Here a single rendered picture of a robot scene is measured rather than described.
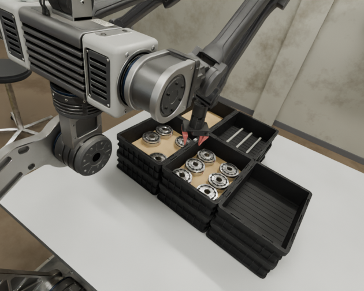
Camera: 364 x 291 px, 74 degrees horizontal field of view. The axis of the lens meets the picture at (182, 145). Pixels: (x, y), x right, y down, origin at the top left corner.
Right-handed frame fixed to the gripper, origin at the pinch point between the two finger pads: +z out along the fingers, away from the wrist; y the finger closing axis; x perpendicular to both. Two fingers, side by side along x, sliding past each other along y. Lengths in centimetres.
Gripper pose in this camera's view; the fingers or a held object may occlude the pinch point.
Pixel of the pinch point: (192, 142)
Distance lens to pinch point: 102.5
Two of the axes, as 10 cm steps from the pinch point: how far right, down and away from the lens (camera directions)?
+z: -1.6, 7.7, 6.2
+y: -9.8, -0.6, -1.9
